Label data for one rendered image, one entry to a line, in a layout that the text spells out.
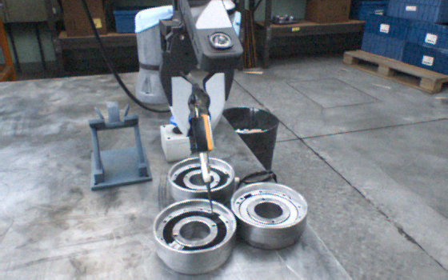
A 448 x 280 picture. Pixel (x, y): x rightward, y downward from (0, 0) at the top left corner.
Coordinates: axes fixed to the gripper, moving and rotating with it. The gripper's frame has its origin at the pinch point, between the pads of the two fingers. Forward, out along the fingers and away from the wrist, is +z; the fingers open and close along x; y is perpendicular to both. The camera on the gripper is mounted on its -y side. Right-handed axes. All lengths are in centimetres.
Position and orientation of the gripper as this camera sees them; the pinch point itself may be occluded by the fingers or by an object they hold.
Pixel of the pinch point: (198, 128)
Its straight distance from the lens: 51.8
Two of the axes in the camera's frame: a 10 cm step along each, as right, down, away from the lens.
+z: 0.0, 9.0, 4.3
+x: -9.6, 1.3, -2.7
